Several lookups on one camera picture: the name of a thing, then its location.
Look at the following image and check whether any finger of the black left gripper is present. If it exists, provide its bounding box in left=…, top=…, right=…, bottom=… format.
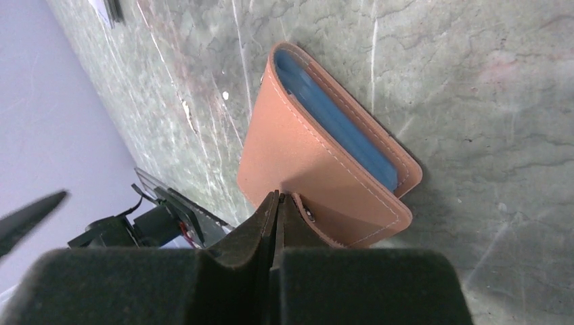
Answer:
left=1, top=190, right=68, bottom=258

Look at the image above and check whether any white silver card stack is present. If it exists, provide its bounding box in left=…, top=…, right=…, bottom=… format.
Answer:
left=88, top=0, right=124, bottom=29

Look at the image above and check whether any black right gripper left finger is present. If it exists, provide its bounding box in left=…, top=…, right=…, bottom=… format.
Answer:
left=1, top=191, right=279, bottom=324

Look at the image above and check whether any brown leather card holder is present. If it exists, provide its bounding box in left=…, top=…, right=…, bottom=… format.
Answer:
left=237, top=42, right=422, bottom=248

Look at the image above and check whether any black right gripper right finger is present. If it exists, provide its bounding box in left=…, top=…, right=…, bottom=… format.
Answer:
left=269, top=194, right=472, bottom=324

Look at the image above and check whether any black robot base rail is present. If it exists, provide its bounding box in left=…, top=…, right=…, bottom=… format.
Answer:
left=68, top=168, right=234, bottom=248

